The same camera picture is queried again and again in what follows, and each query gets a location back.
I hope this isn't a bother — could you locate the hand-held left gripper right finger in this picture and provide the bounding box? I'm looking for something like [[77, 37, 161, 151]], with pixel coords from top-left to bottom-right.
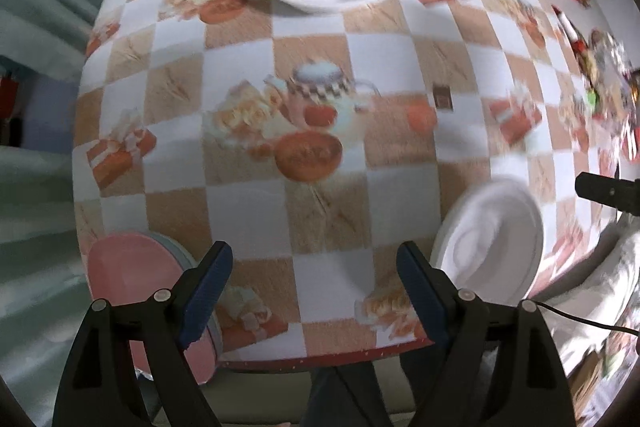
[[396, 241, 576, 427]]

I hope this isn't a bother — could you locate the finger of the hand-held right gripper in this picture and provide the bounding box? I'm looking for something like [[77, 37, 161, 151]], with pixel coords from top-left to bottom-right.
[[575, 172, 640, 215]]

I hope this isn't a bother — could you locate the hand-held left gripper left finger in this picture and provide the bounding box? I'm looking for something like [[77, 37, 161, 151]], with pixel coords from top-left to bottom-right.
[[52, 241, 234, 427]]

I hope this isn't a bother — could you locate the blue square plate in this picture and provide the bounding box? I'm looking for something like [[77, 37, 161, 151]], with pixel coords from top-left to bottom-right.
[[150, 232, 224, 360]]

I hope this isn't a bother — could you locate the pink square plate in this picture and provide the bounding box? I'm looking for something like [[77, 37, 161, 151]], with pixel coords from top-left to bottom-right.
[[87, 233, 218, 386]]

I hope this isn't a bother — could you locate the white printed cloth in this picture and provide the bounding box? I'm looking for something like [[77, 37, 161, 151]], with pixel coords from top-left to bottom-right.
[[542, 217, 640, 413]]

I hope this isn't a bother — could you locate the pile of packets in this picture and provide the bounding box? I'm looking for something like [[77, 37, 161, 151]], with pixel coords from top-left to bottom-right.
[[555, 7, 640, 164]]

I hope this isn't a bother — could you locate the person's leg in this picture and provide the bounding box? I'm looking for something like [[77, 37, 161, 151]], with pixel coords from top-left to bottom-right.
[[304, 347, 417, 427]]

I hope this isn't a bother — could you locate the checkered printed tablecloth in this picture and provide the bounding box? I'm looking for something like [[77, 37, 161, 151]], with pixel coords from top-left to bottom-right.
[[72, 0, 640, 371]]

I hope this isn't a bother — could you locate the red box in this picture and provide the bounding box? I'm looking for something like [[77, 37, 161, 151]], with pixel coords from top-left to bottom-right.
[[0, 74, 21, 118]]

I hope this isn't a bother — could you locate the black cable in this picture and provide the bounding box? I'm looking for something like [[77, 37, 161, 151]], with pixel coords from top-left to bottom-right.
[[534, 301, 640, 335]]

